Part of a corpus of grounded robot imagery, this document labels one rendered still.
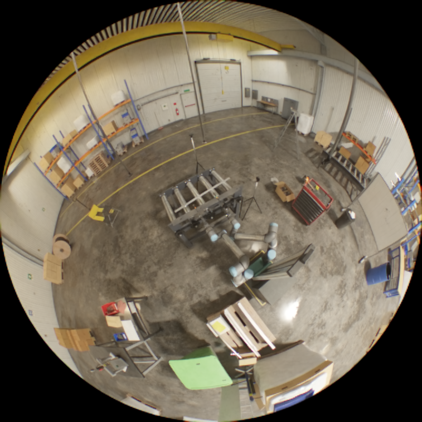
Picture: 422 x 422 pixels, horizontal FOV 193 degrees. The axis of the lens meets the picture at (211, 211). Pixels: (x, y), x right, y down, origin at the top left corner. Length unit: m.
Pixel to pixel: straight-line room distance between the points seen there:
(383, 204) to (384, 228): 0.65
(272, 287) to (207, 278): 1.36
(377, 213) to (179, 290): 5.55
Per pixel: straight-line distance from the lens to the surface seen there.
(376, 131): 10.38
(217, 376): 2.53
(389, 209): 4.55
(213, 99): 11.72
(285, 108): 11.50
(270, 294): 1.96
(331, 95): 10.69
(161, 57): 10.77
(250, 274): 1.94
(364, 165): 9.50
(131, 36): 7.32
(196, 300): 2.78
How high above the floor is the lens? 2.68
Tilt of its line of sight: 58 degrees down
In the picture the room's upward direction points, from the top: 12 degrees counter-clockwise
